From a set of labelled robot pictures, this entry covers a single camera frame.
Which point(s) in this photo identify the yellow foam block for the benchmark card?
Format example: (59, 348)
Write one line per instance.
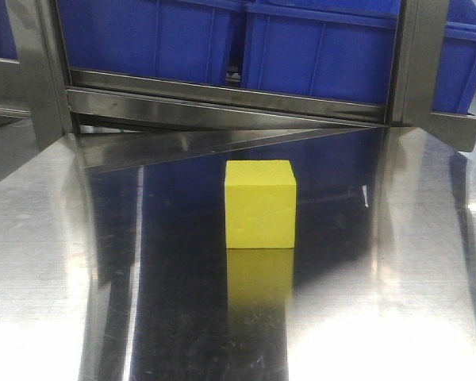
(260, 204)

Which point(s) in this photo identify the blue bin behind left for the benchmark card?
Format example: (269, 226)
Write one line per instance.
(188, 41)

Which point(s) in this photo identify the blue bin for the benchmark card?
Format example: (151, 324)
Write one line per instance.
(188, 41)
(456, 79)
(339, 50)

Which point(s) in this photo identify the blue bin behind centre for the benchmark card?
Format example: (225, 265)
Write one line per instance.
(339, 50)

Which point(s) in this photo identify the blue bin far right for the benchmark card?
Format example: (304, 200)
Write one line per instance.
(456, 79)

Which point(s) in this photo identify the stainless steel shelf frame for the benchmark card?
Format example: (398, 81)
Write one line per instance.
(40, 84)

